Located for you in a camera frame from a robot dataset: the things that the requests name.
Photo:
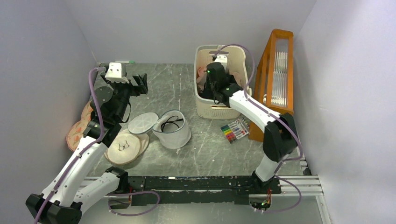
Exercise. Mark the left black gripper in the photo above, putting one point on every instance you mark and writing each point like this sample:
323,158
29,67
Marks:
142,87

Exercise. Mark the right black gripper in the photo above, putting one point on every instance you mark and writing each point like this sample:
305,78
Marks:
208,85

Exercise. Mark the white mesh laundry bag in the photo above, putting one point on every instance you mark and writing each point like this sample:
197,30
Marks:
171,128

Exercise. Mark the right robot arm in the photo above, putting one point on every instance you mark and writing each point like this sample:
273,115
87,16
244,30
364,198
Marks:
280,136

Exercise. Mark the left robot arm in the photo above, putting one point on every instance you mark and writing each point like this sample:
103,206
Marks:
63,201

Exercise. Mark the cream plastic laundry basket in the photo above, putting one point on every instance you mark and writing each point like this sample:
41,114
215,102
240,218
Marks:
206,108

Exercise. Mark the pink cloth in basket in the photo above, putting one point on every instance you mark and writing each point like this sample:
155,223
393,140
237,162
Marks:
235,77

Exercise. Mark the pack of coloured markers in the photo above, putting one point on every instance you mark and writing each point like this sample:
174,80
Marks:
235,130

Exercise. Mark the beige round fabric pad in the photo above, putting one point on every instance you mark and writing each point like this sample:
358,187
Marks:
126,147

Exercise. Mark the orange wooden rack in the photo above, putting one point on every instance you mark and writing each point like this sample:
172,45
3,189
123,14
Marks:
274,74

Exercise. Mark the floral pink oven mitt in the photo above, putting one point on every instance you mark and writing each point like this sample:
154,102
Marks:
76,132

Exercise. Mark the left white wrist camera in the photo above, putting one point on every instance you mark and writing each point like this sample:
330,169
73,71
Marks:
116,73

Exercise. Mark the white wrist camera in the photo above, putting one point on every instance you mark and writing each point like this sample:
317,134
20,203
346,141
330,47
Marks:
223,59
116,73

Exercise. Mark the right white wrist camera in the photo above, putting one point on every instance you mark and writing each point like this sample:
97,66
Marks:
223,59

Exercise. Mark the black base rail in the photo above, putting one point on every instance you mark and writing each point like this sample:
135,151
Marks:
200,189

